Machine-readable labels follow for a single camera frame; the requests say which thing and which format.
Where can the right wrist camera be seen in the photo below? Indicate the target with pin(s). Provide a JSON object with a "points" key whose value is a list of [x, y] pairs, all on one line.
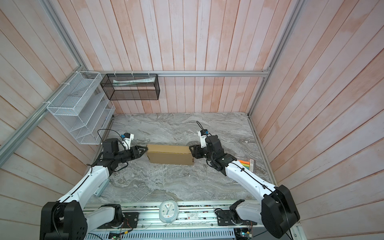
{"points": [[203, 134]]}

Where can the pale blue alarm clock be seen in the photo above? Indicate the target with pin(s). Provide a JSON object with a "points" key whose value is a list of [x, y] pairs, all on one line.
{"points": [[168, 211]]}

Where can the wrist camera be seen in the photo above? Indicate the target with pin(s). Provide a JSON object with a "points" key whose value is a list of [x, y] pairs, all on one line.
{"points": [[203, 134], [126, 140]]}

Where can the pack of coloured markers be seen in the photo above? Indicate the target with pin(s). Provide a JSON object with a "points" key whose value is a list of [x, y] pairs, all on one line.
{"points": [[250, 164]]}

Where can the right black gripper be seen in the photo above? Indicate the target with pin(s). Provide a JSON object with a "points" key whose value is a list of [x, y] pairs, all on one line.
{"points": [[197, 151]]}

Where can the aluminium front rail frame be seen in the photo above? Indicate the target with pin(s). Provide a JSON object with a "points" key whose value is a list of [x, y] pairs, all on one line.
{"points": [[205, 228]]}

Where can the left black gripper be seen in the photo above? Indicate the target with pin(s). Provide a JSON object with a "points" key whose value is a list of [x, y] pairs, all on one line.
{"points": [[138, 154]]}

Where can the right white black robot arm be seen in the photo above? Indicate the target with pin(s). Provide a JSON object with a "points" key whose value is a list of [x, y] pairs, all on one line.
{"points": [[275, 210]]}

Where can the white paper in basket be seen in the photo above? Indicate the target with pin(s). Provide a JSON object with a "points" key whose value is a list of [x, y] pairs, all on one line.
{"points": [[147, 82]]}

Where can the brown cardboard box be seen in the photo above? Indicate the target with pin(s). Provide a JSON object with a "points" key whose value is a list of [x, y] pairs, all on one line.
{"points": [[170, 155]]}

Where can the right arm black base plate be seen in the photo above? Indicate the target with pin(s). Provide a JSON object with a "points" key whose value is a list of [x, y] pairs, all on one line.
{"points": [[229, 218]]}

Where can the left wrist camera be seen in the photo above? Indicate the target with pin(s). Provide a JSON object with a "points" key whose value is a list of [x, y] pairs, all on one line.
{"points": [[126, 140]]}

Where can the white wire mesh shelf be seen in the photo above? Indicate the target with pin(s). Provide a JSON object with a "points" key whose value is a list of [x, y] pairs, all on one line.
{"points": [[82, 110]]}

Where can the small white label card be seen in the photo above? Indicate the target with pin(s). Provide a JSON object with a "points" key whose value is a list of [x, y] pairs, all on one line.
{"points": [[192, 216]]}

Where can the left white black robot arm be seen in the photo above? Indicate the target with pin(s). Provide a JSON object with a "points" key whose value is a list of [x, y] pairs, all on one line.
{"points": [[64, 219]]}

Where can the black mesh wall basket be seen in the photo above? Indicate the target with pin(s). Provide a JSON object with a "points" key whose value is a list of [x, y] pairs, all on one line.
{"points": [[130, 93]]}

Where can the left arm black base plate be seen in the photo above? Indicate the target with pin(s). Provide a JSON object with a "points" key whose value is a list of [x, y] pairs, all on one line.
{"points": [[129, 221]]}

